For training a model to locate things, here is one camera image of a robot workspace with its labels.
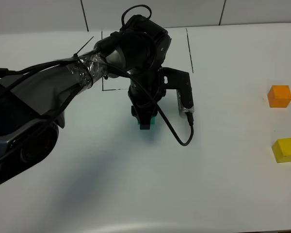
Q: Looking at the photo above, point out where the left camera cable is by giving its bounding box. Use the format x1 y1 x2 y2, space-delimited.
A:
104 60 194 147

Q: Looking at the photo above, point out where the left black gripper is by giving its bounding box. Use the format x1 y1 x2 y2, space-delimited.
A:
129 68 166 130

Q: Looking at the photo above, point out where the yellow block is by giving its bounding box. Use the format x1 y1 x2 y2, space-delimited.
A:
272 138 291 163

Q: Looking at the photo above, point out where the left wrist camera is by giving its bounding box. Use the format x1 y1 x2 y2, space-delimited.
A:
159 67 194 116

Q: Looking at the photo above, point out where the teal block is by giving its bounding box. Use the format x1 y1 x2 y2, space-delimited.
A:
137 117 155 125

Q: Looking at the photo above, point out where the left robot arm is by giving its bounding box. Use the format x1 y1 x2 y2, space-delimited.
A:
0 15 169 184

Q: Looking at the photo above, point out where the orange block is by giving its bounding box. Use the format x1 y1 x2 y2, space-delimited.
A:
267 85 291 108

